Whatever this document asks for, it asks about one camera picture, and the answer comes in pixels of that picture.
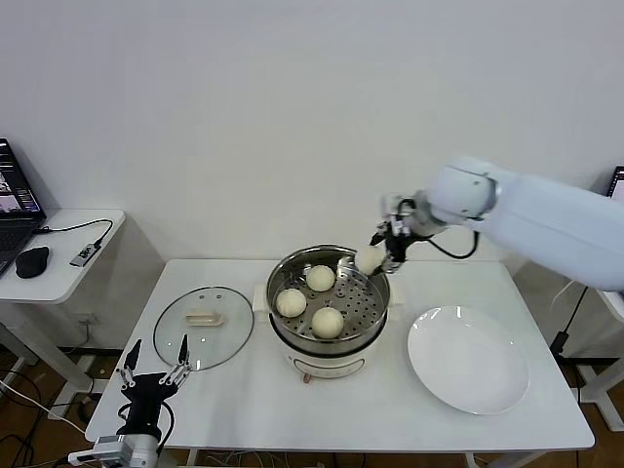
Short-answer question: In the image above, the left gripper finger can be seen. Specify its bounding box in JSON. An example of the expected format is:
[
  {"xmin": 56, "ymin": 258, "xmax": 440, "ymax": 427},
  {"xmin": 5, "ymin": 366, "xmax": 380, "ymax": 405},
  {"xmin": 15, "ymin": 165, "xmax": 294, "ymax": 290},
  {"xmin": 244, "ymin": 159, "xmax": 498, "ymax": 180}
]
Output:
[
  {"xmin": 158, "ymin": 333, "xmax": 191, "ymax": 386},
  {"xmin": 116, "ymin": 338, "xmax": 143, "ymax": 389}
]

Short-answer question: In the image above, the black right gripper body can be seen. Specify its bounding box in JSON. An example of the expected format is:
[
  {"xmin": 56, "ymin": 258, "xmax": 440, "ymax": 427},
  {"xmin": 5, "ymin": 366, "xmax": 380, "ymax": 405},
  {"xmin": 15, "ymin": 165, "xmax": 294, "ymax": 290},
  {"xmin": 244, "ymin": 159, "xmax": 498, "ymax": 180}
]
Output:
[{"xmin": 384, "ymin": 233, "xmax": 410, "ymax": 262}]

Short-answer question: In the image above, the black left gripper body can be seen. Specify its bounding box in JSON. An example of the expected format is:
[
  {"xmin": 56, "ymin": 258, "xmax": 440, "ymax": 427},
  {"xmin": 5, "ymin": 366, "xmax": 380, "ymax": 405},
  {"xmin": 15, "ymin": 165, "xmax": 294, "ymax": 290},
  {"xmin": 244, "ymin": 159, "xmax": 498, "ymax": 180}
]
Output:
[{"xmin": 121, "ymin": 372, "xmax": 179, "ymax": 435}]

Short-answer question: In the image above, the white steamed baozi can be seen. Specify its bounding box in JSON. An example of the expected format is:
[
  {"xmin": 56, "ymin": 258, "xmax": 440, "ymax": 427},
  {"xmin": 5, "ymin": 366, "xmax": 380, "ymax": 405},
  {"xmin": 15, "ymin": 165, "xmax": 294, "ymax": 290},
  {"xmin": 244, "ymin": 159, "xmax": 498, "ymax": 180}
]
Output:
[
  {"xmin": 310, "ymin": 306, "xmax": 344, "ymax": 340},
  {"xmin": 276, "ymin": 288, "xmax": 309, "ymax": 319},
  {"xmin": 305, "ymin": 264, "xmax": 337, "ymax": 293},
  {"xmin": 354, "ymin": 245, "xmax": 387, "ymax": 276}
]

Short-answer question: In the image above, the round glass pot lid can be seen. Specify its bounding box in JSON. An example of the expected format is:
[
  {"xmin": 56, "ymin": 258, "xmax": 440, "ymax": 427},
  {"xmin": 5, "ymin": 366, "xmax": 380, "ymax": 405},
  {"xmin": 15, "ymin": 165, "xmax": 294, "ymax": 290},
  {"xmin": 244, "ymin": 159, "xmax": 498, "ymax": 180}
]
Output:
[{"xmin": 152, "ymin": 286, "xmax": 255, "ymax": 373}]

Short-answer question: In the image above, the stainless steel steamer basket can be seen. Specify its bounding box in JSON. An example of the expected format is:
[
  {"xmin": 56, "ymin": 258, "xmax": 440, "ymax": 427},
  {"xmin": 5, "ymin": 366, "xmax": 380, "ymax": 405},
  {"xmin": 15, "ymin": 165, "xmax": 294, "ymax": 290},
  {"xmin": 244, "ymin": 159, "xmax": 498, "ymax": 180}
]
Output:
[{"xmin": 253, "ymin": 245, "xmax": 405, "ymax": 345}]

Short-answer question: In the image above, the small white side table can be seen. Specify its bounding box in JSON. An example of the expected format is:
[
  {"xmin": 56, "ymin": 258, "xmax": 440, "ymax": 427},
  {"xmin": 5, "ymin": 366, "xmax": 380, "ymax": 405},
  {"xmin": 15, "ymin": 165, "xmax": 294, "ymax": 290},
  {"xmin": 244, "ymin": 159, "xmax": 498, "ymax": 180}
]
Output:
[{"xmin": 0, "ymin": 209, "xmax": 126, "ymax": 394}]

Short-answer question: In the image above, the cream electric cooking pot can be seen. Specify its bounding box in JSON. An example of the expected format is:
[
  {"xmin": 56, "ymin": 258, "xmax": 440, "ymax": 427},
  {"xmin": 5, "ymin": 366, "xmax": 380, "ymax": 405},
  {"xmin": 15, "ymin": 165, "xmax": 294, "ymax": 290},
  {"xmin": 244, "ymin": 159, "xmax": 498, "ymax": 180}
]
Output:
[{"xmin": 270, "ymin": 314, "xmax": 389, "ymax": 387}]

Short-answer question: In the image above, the large white round plate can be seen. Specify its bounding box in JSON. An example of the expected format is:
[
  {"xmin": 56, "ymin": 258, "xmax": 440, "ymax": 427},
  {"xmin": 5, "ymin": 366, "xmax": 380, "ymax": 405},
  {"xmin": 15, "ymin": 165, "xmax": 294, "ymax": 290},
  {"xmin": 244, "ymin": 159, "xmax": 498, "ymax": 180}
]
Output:
[{"xmin": 407, "ymin": 305, "xmax": 531, "ymax": 416}]

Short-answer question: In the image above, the grey usb hub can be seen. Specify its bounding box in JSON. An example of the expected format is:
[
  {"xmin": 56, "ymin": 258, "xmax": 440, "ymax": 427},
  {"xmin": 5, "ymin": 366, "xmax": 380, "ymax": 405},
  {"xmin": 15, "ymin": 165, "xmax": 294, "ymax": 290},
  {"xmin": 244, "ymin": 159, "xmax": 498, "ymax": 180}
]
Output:
[{"xmin": 68, "ymin": 241, "xmax": 101, "ymax": 269}]

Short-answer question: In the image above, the black computer mouse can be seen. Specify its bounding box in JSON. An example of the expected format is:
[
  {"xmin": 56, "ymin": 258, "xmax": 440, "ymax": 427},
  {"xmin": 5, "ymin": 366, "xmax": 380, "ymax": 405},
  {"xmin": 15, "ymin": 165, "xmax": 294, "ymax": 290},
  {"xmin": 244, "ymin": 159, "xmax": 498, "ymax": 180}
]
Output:
[{"xmin": 14, "ymin": 246, "xmax": 52, "ymax": 280}]

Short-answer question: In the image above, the black open laptop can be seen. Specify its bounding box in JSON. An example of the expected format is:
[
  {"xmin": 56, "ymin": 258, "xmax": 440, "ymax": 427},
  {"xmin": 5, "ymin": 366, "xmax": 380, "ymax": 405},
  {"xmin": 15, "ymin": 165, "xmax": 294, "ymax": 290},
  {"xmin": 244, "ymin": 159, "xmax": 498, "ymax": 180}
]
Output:
[{"xmin": 0, "ymin": 137, "xmax": 48, "ymax": 277}]

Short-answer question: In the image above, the black laptop screen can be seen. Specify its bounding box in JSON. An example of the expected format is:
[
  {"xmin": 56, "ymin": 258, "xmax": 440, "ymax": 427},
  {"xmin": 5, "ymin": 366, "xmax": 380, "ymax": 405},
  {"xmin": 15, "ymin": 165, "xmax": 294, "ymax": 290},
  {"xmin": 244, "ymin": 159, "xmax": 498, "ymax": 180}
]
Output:
[{"xmin": 605, "ymin": 165, "xmax": 624, "ymax": 202}]

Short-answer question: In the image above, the white desk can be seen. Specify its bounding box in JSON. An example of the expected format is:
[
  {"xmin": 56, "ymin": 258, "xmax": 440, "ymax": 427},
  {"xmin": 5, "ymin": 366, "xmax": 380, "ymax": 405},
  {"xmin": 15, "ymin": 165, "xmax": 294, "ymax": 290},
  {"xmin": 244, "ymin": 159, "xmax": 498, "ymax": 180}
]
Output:
[{"xmin": 560, "ymin": 290, "xmax": 624, "ymax": 431}]

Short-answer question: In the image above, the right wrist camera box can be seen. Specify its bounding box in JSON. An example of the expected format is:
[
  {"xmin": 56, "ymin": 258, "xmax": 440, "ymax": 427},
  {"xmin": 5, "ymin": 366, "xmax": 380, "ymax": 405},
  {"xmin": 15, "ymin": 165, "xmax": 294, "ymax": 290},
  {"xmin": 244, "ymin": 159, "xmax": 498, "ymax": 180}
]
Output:
[{"xmin": 379, "ymin": 193, "xmax": 416, "ymax": 235}]

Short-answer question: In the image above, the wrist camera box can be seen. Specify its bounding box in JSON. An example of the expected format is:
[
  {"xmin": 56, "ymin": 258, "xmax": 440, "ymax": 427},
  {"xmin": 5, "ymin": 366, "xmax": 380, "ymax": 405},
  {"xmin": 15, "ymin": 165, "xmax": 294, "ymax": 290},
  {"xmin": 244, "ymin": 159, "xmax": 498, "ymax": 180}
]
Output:
[
  {"xmin": 66, "ymin": 435, "xmax": 126, "ymax": 467},
  {"xmin": 379, "ymin": 193, "xmax": 416, "ymax": 235}
]

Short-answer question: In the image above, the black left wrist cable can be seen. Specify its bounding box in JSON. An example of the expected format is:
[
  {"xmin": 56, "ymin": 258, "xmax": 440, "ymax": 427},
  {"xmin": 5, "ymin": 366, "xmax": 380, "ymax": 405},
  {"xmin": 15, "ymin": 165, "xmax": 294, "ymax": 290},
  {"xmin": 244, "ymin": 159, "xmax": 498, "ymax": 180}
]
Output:
[{"xmin": 116, "ymin": 403, "xmax": 176, "ymax": 448}]

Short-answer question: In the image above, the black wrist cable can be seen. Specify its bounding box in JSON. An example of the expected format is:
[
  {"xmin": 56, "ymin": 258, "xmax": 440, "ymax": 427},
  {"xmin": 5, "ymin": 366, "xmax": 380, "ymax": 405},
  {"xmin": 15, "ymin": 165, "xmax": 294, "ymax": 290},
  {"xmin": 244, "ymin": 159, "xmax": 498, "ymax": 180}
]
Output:
[
  {"xmin": 116, "ymin": 403, "xmax": 176, "ymax": 448},
  {"xmin": 427, "ymin": 227, "xmax": 483, "ymax": 260}
]

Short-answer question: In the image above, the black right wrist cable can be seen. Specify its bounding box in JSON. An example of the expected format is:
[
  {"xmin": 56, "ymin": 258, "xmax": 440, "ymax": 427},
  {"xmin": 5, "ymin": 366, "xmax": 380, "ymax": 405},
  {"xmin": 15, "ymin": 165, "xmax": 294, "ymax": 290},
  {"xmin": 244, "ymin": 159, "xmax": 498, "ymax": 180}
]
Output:
[{"xmin": 427, "ymin": 227, "xmax": 483, "ymax": 260}]

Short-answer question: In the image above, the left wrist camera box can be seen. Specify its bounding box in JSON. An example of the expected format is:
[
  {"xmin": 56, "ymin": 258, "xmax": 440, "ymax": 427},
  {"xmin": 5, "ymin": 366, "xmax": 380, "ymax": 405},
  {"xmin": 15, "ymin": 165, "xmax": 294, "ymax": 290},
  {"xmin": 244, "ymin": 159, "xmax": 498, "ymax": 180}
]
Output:
[{"xmin": 66, "ymin": 435, "xmax": 126, "ymax": 467}]

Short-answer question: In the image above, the white floor cable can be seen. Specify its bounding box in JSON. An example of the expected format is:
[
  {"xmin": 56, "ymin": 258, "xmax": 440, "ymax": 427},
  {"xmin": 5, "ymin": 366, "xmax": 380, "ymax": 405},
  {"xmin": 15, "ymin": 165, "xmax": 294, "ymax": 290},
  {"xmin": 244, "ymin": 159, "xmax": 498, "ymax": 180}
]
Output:
[{"xmin": 0, "ymin": 377, "xmax": 89, "ymax": 436}]

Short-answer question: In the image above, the black floor cable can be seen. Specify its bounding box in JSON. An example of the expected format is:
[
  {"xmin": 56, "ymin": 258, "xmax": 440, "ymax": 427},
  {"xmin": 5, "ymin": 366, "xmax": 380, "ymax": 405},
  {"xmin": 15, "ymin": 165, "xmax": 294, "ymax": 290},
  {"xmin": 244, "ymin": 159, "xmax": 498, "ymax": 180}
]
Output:
[{"xmin": 0, "ymin": 368, "xmax": 56, "ymax": 411}]

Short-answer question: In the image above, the white cable bundle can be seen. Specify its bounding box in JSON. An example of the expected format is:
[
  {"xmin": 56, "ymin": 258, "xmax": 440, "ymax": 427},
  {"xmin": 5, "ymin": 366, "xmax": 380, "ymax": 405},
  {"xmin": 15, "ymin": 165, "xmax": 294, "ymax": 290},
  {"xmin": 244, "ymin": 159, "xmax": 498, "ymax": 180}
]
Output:
[{"xmin": 203, "ymin": 450, "xmax": 280, "ymax": 468}]

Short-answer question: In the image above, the black usb hub cable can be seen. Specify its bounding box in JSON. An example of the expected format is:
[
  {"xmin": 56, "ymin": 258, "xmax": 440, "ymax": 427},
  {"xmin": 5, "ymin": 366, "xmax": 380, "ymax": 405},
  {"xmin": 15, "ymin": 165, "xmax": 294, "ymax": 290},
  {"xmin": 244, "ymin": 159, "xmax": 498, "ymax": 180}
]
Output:
[{"xmin": 32, "ymin": 218, "xmax": 114, "ymax": 248}]

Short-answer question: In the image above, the black power adapter cable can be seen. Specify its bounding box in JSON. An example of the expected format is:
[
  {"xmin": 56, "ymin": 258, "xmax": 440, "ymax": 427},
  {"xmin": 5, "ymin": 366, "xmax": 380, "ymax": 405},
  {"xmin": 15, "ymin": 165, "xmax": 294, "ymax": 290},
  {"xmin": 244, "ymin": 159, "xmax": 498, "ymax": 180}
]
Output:
[{"xmin": 549, "ymin": 285, "xmax": 589, "ymax": 360}]

